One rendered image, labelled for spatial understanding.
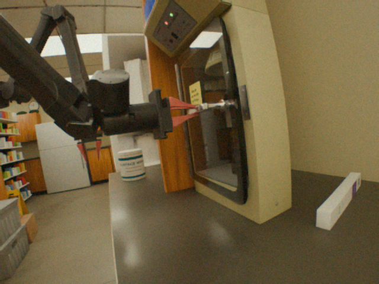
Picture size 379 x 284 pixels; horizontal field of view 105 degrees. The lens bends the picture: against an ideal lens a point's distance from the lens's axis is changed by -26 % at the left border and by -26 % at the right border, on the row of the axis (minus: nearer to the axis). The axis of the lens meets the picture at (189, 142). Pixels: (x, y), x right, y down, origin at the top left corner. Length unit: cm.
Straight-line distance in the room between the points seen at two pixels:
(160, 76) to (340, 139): 67
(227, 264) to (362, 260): 21
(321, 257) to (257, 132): 25
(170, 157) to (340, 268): 57
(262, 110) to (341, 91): 40
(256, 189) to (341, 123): 44
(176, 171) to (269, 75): 46
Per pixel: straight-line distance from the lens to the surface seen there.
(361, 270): 36
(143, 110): 37
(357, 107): 73
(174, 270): 35
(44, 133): 542
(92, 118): 37
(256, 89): 40
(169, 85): 71
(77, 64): 79
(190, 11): 50
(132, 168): 96
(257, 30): 46
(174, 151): 69
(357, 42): 74
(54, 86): 37
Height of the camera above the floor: 117
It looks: 4 degrees down
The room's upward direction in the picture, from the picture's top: 8 degrees counter-clockwise
